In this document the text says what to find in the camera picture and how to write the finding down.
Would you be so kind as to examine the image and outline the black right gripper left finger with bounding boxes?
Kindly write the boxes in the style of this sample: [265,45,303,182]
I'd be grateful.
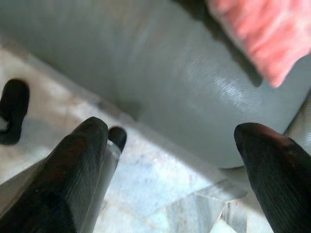
[0,116,109,233]

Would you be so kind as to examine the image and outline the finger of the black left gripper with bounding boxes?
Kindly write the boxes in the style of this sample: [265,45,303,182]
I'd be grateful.
[0,78,30,146]

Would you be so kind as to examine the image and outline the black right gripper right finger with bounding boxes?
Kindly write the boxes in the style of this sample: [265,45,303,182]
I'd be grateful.
[234,122,311,233]

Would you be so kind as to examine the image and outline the grey-green leather sofa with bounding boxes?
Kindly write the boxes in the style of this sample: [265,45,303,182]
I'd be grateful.
[0,0,311,169]

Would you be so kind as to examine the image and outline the silver right robot leg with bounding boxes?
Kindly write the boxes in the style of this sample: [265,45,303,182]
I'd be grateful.
[82,126,128,233]

